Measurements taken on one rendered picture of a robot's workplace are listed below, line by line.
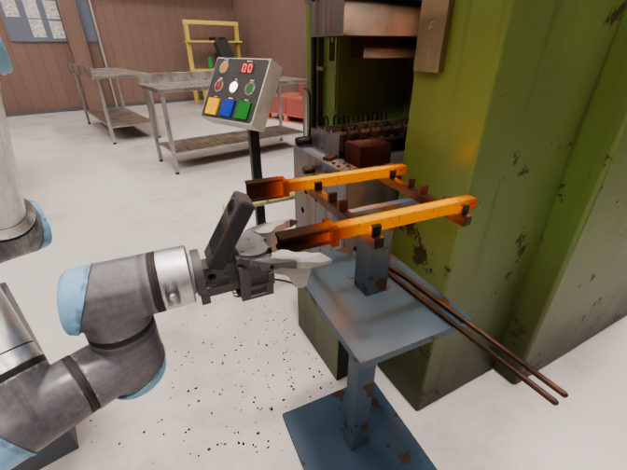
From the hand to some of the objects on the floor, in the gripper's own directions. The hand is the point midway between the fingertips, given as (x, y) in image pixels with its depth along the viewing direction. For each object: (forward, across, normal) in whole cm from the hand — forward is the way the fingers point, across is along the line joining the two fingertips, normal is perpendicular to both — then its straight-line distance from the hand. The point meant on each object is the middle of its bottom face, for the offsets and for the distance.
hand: (313, 235), depth 58 cm
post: (+21, -117, -96) cm, 153 cm away
